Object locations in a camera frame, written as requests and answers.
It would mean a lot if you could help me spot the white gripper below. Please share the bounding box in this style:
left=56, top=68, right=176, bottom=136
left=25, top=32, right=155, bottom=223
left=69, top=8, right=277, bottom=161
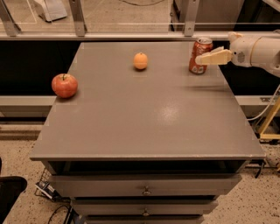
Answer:
left=195, top=31, right=259, bottom=67

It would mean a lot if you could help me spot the red coke can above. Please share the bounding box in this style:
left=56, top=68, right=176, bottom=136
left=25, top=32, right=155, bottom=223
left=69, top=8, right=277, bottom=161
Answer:
left=189, top=38, right=213, bottom=75

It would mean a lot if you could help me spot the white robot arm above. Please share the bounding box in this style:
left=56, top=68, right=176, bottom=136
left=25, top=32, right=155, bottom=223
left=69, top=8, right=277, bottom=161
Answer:
left=195, top=31, right=280, bottom=77

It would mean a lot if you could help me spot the red apple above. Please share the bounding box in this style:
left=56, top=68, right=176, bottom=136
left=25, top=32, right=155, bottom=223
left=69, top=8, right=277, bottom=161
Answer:
left=52, top=73, right=78, bottom=98

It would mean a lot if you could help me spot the orange fruit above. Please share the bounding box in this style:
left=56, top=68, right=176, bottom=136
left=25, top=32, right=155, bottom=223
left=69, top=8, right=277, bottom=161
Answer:
left=133, top=52, right=148, bottom=70

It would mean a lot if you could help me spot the grey drawer cabinet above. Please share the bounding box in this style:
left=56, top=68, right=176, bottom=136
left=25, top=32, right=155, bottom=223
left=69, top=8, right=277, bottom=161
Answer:
left=29, top=41, right=267, bottom=224

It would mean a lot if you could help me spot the top grey drawer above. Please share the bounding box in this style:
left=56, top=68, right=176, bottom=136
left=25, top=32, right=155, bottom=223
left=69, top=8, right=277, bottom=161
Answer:
left=49, top=174, right=242, bottom=198

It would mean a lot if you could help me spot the grey drawer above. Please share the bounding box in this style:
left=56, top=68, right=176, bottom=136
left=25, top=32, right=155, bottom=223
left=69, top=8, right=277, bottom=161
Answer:
left=49, top=174, right=242, bottom=198
left=72, top=199, right=218, bottom=216
left=86, top=215, right=204, bottom=224

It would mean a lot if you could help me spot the white device behind glass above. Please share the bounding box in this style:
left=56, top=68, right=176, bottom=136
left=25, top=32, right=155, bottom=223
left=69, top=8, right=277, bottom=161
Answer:
left=33, top=0, right=67, bottom=22

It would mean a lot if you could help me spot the metal window railing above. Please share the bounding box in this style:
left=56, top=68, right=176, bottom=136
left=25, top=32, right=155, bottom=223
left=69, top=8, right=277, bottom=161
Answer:
left=0, top=0, right=280, bottom=40

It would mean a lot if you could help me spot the middle grey drawer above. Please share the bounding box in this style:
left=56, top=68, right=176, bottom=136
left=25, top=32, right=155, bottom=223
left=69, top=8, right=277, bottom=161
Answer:
left=72, top=199, right=218, bottom=216

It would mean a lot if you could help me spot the bottom grey drawer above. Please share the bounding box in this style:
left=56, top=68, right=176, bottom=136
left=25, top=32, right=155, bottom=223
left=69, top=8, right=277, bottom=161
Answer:
left=86, top=215, right=204, bottom=224

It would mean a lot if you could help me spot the black chair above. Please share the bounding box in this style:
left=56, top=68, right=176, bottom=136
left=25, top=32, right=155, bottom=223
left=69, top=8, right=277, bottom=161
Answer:
left=0, top=157, right=28, bottom=222

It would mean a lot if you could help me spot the yellow metal frame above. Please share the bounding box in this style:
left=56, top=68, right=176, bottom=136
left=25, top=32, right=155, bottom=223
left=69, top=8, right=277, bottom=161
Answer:
left=257, top=97, right=280, bottom=140

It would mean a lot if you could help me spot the black floor cable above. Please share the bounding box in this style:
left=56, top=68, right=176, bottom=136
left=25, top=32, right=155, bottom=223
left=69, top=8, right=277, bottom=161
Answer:
left=47, top=205, right=74, bottom=224

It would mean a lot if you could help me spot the wire basket on floor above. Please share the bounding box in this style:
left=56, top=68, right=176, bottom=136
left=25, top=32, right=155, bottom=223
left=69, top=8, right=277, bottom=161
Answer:
left=35, top=169, right=61, bottom=202

